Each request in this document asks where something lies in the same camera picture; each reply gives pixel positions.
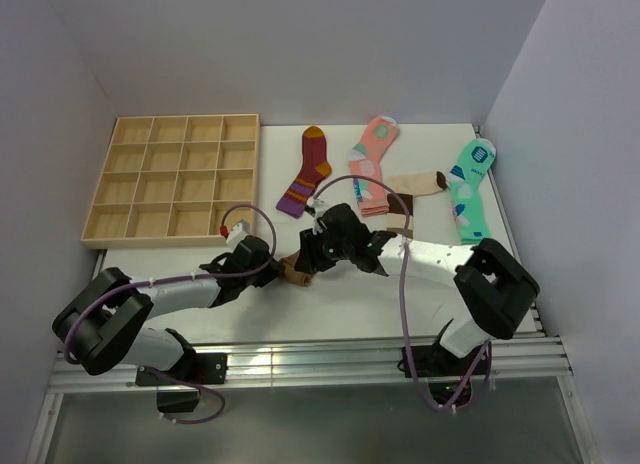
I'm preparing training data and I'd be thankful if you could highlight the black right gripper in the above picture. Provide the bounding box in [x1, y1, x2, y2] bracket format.
[294, 224, 354, 275]

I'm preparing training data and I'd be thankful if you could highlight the tan brown ribbed sock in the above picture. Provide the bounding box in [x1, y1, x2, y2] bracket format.
[280, 251, 314, 287]

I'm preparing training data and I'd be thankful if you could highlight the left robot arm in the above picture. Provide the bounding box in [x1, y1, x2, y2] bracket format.
[52, 234, 283, 383]

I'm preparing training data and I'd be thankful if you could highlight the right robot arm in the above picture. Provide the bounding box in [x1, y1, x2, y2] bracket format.
[295, 204, 540, 374]

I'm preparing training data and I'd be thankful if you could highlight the maroon purple striped sock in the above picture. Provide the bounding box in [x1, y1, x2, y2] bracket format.
[276, 126, 332, 218]

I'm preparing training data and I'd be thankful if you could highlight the pink patterned sock pair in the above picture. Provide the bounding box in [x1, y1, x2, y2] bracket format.
[348, 116, 399, 217]

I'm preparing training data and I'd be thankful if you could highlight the cream brown striped sock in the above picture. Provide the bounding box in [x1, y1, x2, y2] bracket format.
[385, 171, 447, 239]

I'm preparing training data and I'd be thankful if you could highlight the wooden compartment tray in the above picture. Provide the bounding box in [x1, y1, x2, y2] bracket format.
[81, 114, 260, 249]

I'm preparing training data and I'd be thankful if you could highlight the mint green patterned sock pair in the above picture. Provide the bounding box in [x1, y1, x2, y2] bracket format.
[447, 138, 496, 244]

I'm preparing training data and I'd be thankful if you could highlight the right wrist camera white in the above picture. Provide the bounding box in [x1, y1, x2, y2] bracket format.
[305, 197, 327, 234]

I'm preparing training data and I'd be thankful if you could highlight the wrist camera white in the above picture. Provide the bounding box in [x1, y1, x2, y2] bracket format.
[220, 220, 250, 249]
[305, 197, 327, 234]

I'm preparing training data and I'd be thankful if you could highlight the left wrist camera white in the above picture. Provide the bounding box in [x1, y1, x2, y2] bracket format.
[220, 220, 250, 249]

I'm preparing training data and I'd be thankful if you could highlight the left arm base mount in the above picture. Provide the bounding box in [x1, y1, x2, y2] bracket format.
[134, 353, 228, 415]

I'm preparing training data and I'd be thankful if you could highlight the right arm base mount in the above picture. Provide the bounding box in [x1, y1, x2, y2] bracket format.
[396, 345, 490, 378]

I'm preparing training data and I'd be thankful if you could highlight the aluminium rail frame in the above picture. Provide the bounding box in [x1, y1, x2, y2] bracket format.
[27, 265, 600, 463]

